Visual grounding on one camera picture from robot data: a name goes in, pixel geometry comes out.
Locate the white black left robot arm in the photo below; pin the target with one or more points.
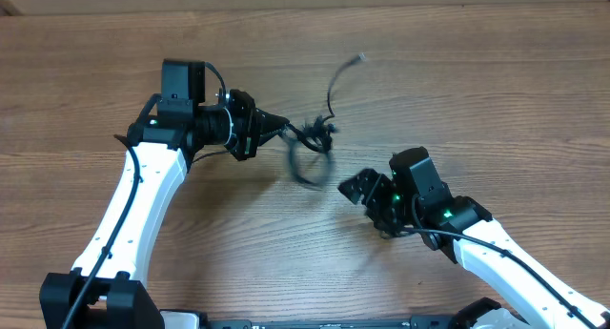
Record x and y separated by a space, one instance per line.
107 284

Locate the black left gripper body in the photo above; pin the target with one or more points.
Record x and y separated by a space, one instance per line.
244 124

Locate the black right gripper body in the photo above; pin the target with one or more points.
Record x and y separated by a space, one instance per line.
391 208

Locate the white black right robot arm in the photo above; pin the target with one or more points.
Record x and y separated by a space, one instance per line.
469 236

